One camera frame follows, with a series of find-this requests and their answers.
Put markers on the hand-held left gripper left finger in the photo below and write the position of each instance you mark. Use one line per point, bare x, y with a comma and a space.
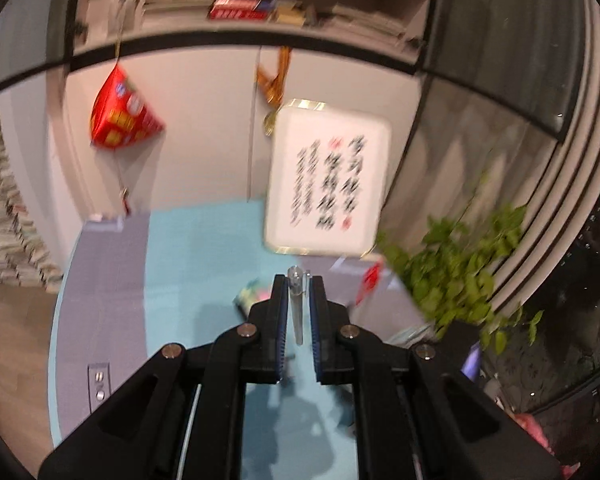
281, 330

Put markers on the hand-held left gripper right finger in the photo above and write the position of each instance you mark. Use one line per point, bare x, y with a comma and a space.
317, 330

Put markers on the clear white gel pen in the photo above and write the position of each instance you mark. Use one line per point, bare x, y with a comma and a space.
298, 305

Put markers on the pink teal eraser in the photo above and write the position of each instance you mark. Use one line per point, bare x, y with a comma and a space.
250, 295

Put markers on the red packet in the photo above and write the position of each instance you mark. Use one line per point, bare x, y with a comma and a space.
370, 282

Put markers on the blue grey table mat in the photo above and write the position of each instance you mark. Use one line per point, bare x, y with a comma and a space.
180, 260

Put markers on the green potted plant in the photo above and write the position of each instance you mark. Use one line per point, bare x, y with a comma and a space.
455, 270

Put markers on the framed calligraphy sign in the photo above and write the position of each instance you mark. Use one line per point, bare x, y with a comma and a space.
290, 170

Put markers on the white bookshelf cabinet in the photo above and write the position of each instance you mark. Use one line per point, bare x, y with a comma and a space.
205, 135

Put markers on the pink cloth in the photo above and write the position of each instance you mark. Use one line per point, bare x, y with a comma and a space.
540, 445

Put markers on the red hanging pyramid ornament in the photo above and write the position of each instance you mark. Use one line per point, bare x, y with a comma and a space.
122, 120

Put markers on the tall stack of newspapers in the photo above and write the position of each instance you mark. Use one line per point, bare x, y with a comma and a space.
10, 230

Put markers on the messy pile of booklets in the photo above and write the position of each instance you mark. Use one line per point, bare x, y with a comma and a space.
375, 25

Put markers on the red books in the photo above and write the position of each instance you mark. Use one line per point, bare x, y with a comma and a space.
240, 9

